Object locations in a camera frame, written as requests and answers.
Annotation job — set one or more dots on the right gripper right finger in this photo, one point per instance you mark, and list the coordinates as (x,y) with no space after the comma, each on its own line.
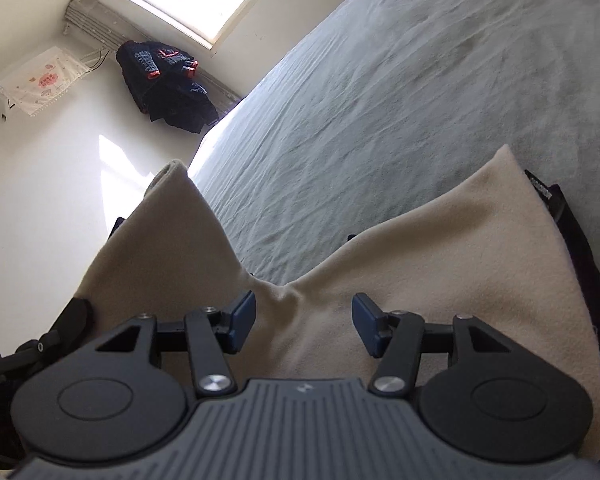
(472,386)

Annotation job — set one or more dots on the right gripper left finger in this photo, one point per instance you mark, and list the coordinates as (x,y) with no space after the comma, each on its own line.
(129,390)

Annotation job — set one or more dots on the beige fleece garment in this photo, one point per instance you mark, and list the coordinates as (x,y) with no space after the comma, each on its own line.
(487,248)

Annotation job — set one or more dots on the black fleece garment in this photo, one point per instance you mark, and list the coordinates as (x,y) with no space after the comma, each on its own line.
(579,250)

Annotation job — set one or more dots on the dark hanging clothes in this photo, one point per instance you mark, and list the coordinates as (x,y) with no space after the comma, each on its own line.
(161,80)

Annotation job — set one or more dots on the grey bed sheet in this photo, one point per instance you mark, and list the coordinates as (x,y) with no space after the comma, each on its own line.
(388,104)

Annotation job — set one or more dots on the covered wall air conditioner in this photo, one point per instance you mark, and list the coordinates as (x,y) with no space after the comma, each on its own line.
(39,82)

